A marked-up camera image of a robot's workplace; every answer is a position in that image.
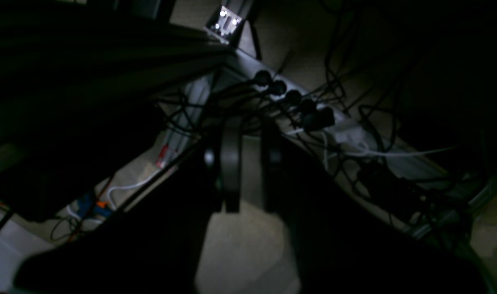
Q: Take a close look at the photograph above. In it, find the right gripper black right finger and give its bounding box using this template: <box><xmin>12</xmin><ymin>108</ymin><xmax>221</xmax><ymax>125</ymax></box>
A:
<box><xmin>260</xmin><ymin>120</ymin><xmax>284</xmax><ymax>215</ymax></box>

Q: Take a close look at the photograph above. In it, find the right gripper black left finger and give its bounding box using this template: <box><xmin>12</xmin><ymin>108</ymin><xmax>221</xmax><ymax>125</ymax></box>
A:
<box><xmin>220</xmin><ymin>116</ymin><xmax>243</xmax><ymax>213</ymax></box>

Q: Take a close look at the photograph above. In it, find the white power strip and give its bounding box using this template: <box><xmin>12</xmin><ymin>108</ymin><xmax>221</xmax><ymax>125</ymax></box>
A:
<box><xmin>236</xmin><ymin>51</ymin><xmax>449</xmax><ymax>184</ymax></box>

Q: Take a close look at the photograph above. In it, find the white cable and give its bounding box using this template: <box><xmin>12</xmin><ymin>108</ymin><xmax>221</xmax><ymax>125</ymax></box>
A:
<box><xmin>287</xmin><ymin>127</ymin><xmax>457</xmax><ymax>172</ymax></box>

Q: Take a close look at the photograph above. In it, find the aluminium frame bracket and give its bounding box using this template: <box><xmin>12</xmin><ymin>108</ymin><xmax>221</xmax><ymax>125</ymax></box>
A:
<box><xmin>204</xmin><ymin>6</ymin><xmax>244</xmax><ymax>45</ymax></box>

